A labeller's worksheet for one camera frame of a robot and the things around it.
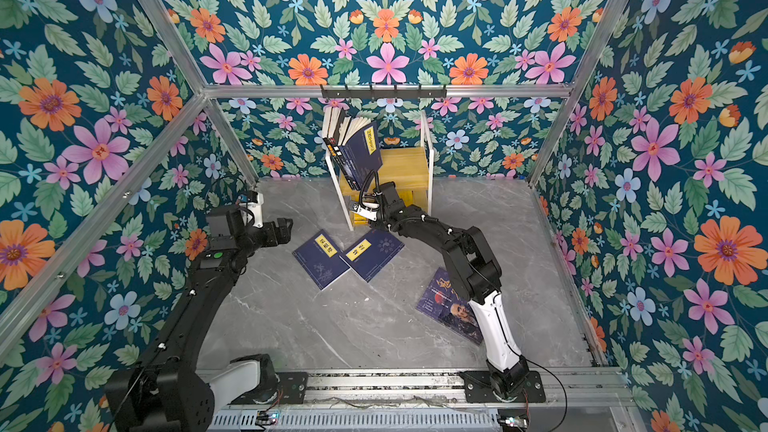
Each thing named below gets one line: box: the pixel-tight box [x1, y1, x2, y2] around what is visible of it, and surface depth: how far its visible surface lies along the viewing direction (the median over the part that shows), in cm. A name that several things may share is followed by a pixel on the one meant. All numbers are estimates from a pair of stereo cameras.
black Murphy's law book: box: [322, 106, 340, 162], surface depth 78 cm
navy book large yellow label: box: [339, 229, 405, 283], surface depth 100 cm
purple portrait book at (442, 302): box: [416, 267, 483, 345], surface depth 88 cm
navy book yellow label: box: [292, 229, 351, 291], surface depth 98 cm
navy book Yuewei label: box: [339, 120, 383, 191], surface depth 84 cm
